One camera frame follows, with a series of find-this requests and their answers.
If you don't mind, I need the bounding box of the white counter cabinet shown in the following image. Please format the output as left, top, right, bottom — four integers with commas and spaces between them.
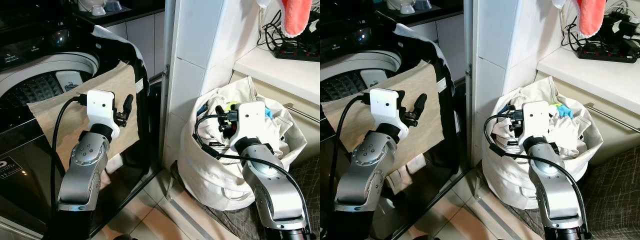
231, 45, 321, 166
535, 46, 640, 166

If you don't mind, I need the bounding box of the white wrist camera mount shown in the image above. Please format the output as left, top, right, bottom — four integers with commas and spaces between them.
520, 101, 552, 146
86, 90, 121, 139
228, 101, 267, 151
369, 88, 407, 142

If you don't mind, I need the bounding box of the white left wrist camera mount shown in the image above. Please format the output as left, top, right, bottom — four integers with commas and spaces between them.
86, 90, 121, 139
369, 88, 407, 142

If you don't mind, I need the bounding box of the white kitchen cabinet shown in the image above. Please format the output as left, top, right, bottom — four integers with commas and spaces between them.
102, 12, 166, 83
425, 12, 468, 86

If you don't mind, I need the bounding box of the small white cloth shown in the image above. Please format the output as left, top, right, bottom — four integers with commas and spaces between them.
389, 155, 426, 193
104, 154, 124, 175

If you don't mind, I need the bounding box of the white container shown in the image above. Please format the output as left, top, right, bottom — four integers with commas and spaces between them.
387, 0, 417, 15
77, 0, 108, 17

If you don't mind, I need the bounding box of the black power strip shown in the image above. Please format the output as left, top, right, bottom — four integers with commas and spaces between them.
272, 42, 321, 62
575, 44, 640, 64

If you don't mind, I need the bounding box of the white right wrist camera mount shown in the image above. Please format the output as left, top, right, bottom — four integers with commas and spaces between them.
520, 101, 552, 146
228, 101, 267, 151

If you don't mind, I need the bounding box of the dark floor mat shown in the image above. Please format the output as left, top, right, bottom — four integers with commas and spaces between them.
205, 157, 321, 240
575, 145, 640, 240

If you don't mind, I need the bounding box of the metal drawer handle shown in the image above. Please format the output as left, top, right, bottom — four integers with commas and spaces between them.
285, 102, 321, 124
584, 102, 640, 135

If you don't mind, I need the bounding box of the black top-load washing machine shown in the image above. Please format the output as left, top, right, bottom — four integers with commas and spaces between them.
0, 20, 151, 240
320, 22, 468, 240

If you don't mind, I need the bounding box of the black power cable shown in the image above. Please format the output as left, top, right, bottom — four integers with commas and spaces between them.
257, 7, 321, 51
560, 7, 640, 51

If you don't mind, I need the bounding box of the white fabric laundry bag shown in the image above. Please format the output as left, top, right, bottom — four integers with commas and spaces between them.
178, 75, 309, 211
481, 76, 606, 210

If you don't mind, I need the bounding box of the beige cloth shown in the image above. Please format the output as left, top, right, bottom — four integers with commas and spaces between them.
321, 60, 447, 173
27, 62, 142, 171

